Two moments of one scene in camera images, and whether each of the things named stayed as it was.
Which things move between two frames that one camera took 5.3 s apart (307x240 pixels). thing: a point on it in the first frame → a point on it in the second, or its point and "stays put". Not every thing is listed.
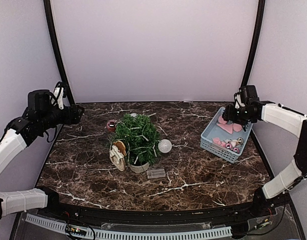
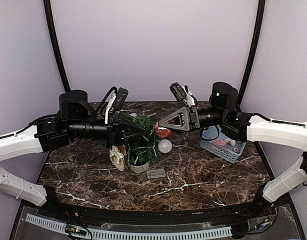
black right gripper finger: [227, 118] → [183, 126]
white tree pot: [139, 168] stays put
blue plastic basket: [223, 139] stays put
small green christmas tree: [140, 137] stays put
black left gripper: [75, 118] → [126, 121]
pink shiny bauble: [228, 146] → [162, 132]
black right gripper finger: [228, 110] → [185, 119]
